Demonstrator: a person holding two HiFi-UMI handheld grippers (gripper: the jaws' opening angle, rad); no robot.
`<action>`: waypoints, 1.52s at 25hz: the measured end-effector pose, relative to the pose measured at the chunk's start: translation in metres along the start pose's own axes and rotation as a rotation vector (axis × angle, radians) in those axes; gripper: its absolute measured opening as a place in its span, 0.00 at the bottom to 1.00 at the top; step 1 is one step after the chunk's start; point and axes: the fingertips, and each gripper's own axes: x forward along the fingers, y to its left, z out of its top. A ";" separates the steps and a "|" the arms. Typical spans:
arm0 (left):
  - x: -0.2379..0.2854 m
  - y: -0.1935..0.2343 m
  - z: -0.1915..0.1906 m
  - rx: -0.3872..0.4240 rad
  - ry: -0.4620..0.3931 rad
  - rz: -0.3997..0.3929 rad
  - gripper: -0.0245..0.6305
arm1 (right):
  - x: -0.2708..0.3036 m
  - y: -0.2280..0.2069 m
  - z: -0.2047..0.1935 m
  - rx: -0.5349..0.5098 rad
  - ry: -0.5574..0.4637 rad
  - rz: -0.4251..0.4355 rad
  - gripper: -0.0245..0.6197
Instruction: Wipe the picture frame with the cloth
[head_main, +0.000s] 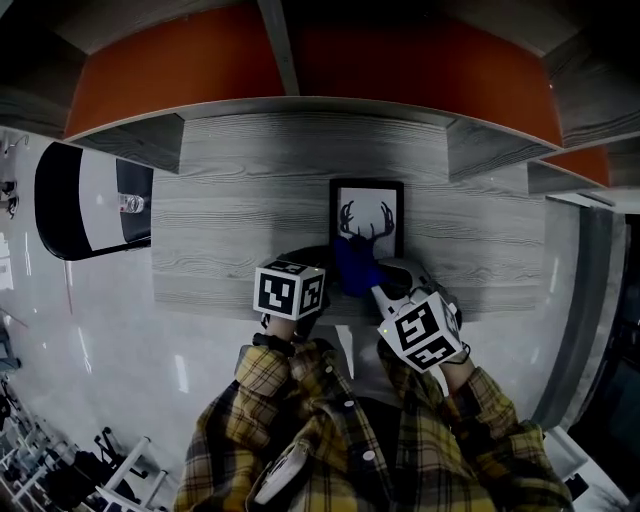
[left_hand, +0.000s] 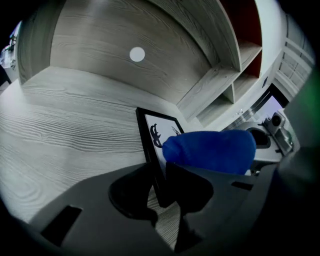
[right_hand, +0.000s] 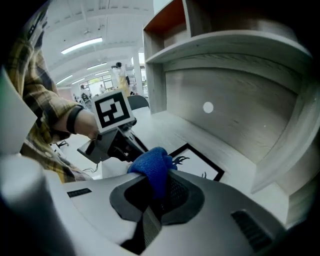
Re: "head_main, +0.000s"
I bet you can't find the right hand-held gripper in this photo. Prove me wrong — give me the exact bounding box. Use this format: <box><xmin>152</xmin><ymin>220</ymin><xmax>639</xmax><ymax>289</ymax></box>
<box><xmin>369</xmin><ymin>264</ymin><xmax>464</xmax><ymax>374</ymax></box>

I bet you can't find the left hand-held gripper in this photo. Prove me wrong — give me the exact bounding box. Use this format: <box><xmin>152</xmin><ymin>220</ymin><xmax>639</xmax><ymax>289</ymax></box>
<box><xmin>253</xmin><ymin>244</ymin><xmax>341</xmax><ymax>321</ymax></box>

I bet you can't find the blue fluffy cloth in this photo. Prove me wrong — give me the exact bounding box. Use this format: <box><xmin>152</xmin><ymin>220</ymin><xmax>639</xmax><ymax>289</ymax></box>
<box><xmin>332</xmin><ymin>235</ymin><xmax>390</xmax><ymax>299</ymax></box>

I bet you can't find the framed deer antler picture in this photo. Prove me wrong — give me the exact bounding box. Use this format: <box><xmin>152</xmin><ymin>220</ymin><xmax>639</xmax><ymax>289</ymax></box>
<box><xmin>328</xmin><ymin>178</ymin><xmax>405</xmax><ymax>262</ymax></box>

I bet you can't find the person's right forearm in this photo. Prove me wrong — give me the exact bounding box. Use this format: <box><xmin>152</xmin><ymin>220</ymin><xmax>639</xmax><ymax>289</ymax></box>
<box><xmin>437</xmin><ymin>357</ymin><xmax>522</xmax><ymax>442</ymax></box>

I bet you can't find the person's left forearm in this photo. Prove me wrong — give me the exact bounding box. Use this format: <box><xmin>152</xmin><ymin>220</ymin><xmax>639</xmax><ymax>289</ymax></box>
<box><xmin>234</xmin><ymin>312</ymin><xmax>312</xmax><ymax>397</ymax></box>

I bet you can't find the grey wooden desk with shelves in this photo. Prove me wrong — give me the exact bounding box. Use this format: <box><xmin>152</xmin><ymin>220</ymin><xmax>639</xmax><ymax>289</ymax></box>
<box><xmin>0</xmin><ymin>0</ymin><xmax>640</xmax><ymax>327</ymax></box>

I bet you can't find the person's yellow plaid shirt body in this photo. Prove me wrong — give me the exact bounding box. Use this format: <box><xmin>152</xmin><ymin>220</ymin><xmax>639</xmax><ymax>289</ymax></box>
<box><xmin>172</xmin><ymin>339</ymin><xmax>574</xmax><ymax>512</ymax></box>

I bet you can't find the white hanging controller device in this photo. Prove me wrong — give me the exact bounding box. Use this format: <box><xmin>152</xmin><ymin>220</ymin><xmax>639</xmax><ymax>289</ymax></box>
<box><xmin>253</xmin><ymin>441</ymin><xmax>311</xmax><ymax>505</ymax></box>

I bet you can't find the white shelf unit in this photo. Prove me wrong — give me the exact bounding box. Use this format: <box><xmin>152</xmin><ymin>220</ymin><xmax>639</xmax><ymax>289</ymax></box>
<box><xmin>544</xmin><ymin>427</ymin><xmax>592</xmax><ymax>501</ymax></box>

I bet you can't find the black folding chair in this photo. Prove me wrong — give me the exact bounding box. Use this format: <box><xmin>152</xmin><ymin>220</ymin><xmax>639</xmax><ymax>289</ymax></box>
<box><xmin>33</xmin><ymin>141</ymin><xmax>154</xmax><ymax>261</ymax></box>

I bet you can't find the black folding stand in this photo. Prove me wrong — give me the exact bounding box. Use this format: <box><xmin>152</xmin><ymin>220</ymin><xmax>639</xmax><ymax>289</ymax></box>
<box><xmin>94</xmin><ymin>427</ymin><xmax>126</xmax><ymax>467</ymax></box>

